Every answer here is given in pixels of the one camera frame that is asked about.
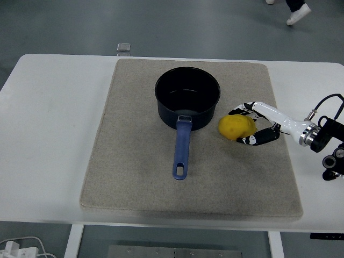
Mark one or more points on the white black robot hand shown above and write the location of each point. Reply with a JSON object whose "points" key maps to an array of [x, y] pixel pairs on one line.
{"points": [[279, 118]]}

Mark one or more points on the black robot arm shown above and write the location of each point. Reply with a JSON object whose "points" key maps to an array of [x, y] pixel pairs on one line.
{"points": [[323, 133]]}

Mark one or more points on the person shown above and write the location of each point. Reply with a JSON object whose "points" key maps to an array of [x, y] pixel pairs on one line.
{"points": [[298, 13]]}

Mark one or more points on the black table control panel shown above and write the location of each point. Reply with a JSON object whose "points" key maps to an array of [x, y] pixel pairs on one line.
{"points": [[326, 236]]}

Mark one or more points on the white table leg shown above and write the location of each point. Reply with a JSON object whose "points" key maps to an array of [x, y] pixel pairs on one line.
{"points": [[276, 246], [74, 242]]}

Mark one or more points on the beige fabric mat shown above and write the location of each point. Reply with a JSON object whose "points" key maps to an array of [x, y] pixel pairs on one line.
{"points": [[134, 161]]}

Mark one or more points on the white power strip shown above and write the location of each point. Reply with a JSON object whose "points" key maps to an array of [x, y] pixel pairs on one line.
{"points": [[18, 251]]}

